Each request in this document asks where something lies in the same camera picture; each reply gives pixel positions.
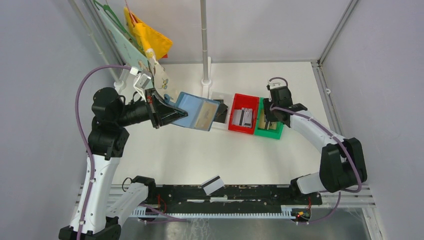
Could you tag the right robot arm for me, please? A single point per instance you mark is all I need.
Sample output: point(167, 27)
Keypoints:
point(342, 163)

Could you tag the left white stand post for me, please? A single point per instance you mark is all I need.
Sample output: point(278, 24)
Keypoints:
point(91, 21)

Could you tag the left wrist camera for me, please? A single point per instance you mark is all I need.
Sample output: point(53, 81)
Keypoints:
point(143, 80)

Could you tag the white cable duct strip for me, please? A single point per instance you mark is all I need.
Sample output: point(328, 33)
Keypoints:
point(141, 212)

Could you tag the metal pole with white base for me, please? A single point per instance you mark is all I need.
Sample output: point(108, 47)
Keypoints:
point(206, 82)

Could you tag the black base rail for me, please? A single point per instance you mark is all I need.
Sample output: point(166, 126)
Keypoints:
point(229, 199)

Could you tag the white magnetic stripe card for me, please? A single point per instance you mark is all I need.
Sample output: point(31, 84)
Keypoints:
point(212, 185)

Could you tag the white plastic bin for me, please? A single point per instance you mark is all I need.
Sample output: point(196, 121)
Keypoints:
point(228, 100)

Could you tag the yellow cloth bag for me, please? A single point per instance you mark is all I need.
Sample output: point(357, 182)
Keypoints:
point(152, 43)

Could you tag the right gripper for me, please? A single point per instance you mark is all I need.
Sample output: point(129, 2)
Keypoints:
point(267, 104)

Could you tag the white cards in red bin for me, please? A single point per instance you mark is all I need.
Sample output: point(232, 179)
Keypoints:
point(243, 117)

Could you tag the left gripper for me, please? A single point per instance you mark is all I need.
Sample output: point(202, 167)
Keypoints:
point(159, 111)

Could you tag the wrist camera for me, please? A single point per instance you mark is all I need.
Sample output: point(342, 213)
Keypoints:
point(143, 80)
point(276, 85)

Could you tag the cream patterned cloth bag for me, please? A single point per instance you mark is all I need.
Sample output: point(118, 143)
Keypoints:
point(164, 84)

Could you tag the green hanger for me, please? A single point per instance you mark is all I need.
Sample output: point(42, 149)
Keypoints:
point(113, 17)

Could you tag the blue card holder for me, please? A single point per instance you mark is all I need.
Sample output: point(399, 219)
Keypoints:
point(192, 104)

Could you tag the light green hanging board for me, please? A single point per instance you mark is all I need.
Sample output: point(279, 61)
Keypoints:
point(128, 52)

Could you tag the gold cards in green bin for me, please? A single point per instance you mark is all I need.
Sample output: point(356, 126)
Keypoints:
point(265, 121)

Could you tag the black cards in white bin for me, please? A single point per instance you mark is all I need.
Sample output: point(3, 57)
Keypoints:
point(222, 112)

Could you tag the gold card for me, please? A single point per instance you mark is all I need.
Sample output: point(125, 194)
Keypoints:
point(206, 116)
point(266, 120)

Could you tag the green plastic bin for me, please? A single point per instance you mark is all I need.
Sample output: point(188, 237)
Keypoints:
point(265, 128)

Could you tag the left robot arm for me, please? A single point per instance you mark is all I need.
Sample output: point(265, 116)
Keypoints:
point(94, 219)

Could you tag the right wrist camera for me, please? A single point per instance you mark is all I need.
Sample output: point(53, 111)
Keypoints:
point(276, 85)

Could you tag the red plastic bin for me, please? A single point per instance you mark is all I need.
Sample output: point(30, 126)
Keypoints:
point(247, 101)

